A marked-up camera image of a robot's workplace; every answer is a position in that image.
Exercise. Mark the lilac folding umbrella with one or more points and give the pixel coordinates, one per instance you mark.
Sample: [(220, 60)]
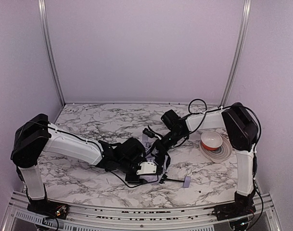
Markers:
[(168, 141)]

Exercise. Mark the orange white bowl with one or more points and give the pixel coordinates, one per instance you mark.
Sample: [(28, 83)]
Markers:
[(211, 140)]

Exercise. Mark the aluminium frame post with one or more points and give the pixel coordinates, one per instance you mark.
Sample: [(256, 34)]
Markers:
[(48, 46), (238, 50)]

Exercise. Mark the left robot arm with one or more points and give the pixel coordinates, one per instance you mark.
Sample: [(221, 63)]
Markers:
[(39, 136)]

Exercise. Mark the grey ringed plate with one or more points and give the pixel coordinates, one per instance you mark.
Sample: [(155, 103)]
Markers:
[(219, 155)]

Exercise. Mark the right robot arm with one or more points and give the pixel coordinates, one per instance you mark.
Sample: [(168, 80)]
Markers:
[(244, 131)]

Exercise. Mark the aluminium front rail base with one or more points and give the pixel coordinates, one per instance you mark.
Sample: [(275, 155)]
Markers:
[(100, 218)]

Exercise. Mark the right aluminium frame post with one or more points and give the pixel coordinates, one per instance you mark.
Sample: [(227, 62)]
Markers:
[(238, 50)]

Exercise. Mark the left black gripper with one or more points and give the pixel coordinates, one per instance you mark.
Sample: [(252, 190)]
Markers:
[(133, 177)]

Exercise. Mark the left aluminium frame post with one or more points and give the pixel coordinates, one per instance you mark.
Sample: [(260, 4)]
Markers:
[(48, 46)]

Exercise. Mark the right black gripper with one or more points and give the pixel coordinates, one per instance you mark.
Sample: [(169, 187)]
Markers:
[(158, 147)]

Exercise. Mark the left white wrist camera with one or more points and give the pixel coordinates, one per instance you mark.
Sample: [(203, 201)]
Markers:
[(148, 168)]

